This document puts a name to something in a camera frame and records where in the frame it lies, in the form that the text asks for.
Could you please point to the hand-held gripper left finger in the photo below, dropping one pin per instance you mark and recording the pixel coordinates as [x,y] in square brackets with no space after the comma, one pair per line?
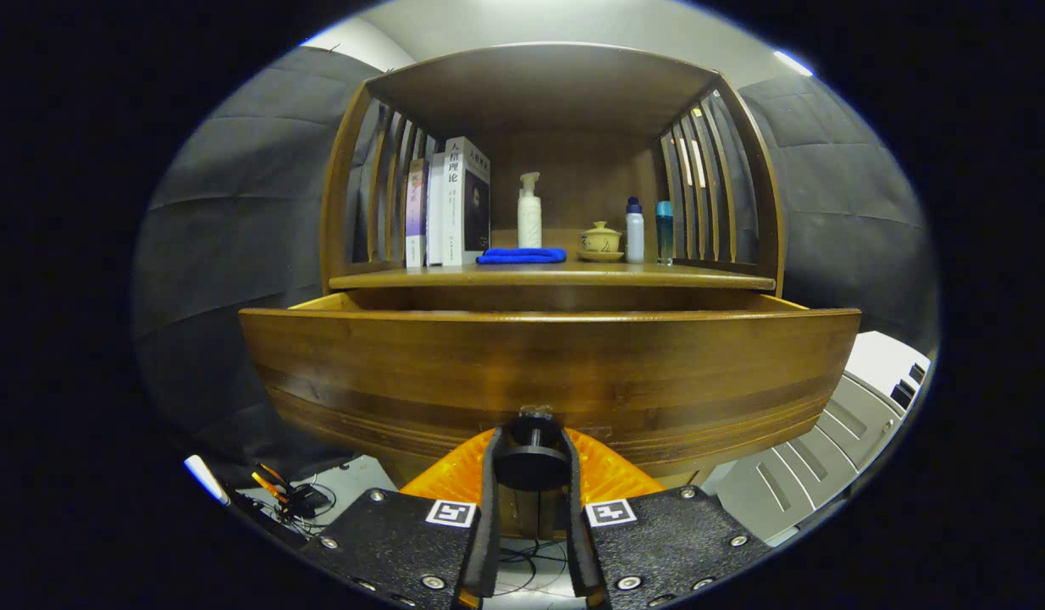
[480,534]

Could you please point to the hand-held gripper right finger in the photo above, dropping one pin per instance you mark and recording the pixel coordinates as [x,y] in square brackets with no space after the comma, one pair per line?
[580,534]

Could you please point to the wooden drawer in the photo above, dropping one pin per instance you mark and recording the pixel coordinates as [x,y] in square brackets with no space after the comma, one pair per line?
[531,364]

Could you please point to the wooden countertop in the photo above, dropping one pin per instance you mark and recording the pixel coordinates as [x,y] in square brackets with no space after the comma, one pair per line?
[573,274]

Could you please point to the wooden cabinet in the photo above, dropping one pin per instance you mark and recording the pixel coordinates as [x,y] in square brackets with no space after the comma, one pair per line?
[573,169]

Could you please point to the blue folded cloth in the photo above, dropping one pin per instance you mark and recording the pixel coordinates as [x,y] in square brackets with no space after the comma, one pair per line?
[522,255]

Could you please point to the yellow lidded teacup with saucer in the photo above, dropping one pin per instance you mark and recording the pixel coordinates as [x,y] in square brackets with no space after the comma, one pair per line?
[600,241]

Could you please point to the white bottle with blue cap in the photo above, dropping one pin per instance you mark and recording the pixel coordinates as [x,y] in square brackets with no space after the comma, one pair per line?
[634,237]

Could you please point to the teal bottle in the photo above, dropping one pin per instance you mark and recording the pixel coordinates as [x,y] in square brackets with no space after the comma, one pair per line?
[664,233]

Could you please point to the white pump bottle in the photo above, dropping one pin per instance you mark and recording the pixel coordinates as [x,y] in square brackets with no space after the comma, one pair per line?
[529,220]

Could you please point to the thin white book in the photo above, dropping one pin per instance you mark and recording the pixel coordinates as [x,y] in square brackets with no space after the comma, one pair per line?
[436,212]

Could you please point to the purple book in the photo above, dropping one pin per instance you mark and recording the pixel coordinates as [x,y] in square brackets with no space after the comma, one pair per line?
[416,212]

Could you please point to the black backdrop cloth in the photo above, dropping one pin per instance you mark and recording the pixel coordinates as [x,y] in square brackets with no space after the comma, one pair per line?
[234,212]

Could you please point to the small ceiling light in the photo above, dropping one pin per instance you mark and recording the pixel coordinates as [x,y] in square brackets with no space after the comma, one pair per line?
[792,62]

